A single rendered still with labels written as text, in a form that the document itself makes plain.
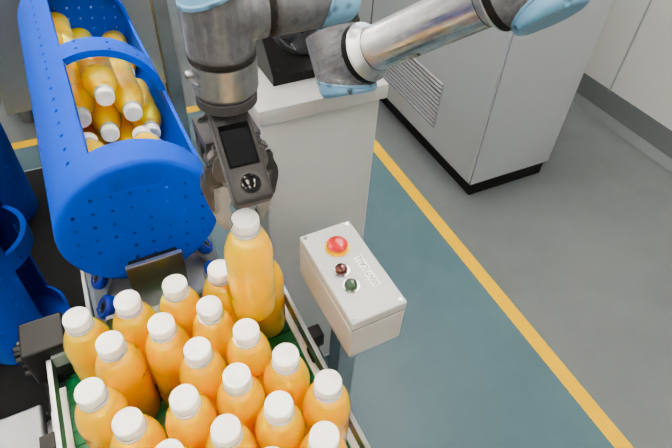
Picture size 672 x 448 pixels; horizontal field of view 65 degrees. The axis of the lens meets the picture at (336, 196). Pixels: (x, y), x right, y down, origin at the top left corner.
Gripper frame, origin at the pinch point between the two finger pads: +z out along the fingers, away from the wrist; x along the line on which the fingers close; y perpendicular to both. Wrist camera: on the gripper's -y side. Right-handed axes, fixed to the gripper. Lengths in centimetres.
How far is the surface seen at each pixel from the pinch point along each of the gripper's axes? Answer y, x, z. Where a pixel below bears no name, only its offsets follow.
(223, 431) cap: -19.8, 11.2, 15.1
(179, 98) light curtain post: 164, -20, 84
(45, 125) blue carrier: 47, 24, 8
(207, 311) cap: -1.4, 7.7, 15.2
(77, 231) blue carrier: 22.7, 23.0, 14.3
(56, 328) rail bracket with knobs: 13.5, 30.7, 25.8
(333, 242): 3.0, -15.8, 15.0
